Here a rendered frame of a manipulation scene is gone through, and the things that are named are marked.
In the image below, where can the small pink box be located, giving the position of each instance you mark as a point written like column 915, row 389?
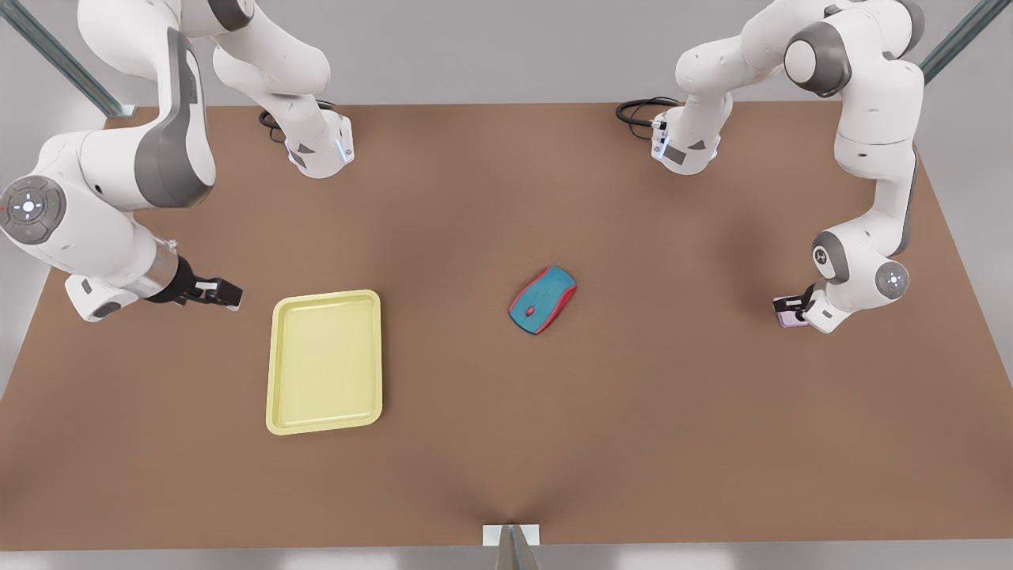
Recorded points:
column 787, row 310

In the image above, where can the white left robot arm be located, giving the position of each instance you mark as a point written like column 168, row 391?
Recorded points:
column 874, row 119

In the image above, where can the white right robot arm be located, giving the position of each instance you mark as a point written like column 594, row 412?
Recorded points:
column 95, row 170

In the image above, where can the yellow rectangular tray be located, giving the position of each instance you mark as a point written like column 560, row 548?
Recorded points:
column 325, row 362

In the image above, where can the teal and red computer mouse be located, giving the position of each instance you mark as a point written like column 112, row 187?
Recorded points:
column 541, row 301

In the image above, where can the silver frame post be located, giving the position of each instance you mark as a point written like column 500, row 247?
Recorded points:
column 513, row 546
column 961, row 38
column 55, row 54

